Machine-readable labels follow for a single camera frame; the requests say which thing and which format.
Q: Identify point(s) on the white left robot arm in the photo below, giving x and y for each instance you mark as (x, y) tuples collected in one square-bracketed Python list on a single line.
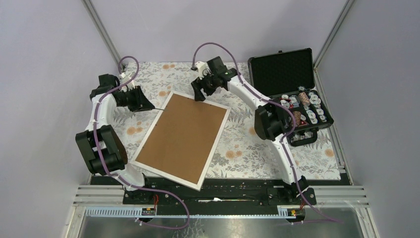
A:
[(103, 152)]

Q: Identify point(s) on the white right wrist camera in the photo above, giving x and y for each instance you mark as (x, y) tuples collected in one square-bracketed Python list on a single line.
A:
[(202, 69)]

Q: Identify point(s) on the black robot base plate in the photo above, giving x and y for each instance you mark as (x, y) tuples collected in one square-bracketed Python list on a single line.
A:
[(220, 196)]

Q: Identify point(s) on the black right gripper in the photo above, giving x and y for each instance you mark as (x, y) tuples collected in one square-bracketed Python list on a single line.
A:
[(198, 84)]

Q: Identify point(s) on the aluminium front rail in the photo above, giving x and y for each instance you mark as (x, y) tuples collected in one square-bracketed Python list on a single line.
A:
[(106, 200)]

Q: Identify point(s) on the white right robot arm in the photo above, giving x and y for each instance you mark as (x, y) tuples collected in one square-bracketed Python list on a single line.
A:
[(268, 119)]

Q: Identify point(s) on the brown poker chip stack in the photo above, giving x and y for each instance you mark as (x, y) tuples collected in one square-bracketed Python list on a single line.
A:
[(305, 101)]

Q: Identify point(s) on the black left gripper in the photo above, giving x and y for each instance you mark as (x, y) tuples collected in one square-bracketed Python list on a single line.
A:
[(140, 103)]

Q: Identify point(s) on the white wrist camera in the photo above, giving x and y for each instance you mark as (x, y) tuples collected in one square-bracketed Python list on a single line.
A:
[(128, 80), (202, 69)]

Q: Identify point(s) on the white picture frame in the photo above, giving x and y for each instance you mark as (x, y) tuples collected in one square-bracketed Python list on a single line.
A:
[(182, 139)]

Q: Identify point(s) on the floral patterned table mat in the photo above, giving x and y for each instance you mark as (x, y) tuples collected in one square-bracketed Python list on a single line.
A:
[(240, 152)]

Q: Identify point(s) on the black poker chip case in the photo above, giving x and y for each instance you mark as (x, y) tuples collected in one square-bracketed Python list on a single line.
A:
[(281, 77)]

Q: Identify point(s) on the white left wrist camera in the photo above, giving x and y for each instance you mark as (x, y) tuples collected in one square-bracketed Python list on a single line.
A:
[(128, 80)]

